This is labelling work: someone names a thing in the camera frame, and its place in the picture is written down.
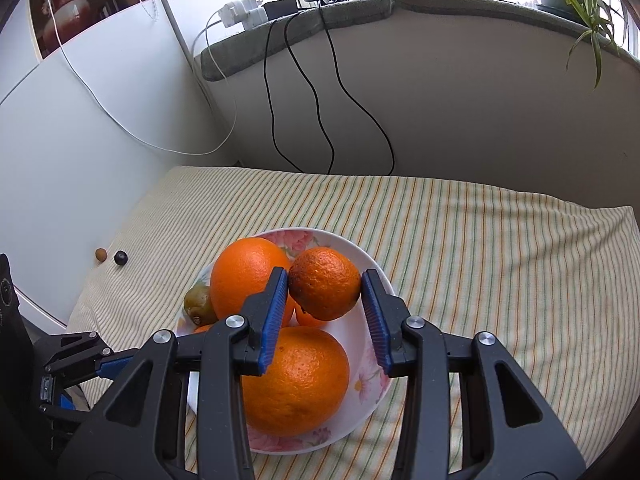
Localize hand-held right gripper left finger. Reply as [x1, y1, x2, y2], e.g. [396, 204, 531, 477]
[59, 266, 290, 480]

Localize floral white plate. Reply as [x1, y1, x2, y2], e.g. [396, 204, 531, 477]
[176, 228, 396, 456]

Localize white power adapters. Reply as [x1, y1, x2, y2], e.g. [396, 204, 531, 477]
[218, 0, 269, 30]

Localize white cabinet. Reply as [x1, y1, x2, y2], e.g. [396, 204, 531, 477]
[0, 0, 239, 329]

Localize wall poster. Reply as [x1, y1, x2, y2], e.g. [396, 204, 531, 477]
[27, 0, 154, 60]

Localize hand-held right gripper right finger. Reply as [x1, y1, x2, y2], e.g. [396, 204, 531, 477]
[360, 268, 587, 480]

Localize small green kiwi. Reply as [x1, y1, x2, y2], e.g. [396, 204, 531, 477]
[183, 284, 220, 327]

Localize black cable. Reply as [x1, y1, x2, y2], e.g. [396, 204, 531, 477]
[318, 1, 396, 177]
[284, 10, 336, 175]
[263, 19, 307, 174]

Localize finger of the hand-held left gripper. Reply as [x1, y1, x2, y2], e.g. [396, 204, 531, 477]
[45, 330, 140, 387]
[38, 374, 95, 427]

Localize black power adapter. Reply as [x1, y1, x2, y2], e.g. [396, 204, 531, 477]
[263, 0, 300, 19]

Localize green spider plant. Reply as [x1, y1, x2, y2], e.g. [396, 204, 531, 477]
[549, 0, 632, 92]

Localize white cable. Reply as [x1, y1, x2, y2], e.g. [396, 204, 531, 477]
[39, 0, 239, 157]

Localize striped cloth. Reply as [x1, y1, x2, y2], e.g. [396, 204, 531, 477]
[66, 165, 640, 480]

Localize large orange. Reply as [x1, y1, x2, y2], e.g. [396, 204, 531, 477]
[209, 237, 297, 330]
[241, 326, 351, 438]

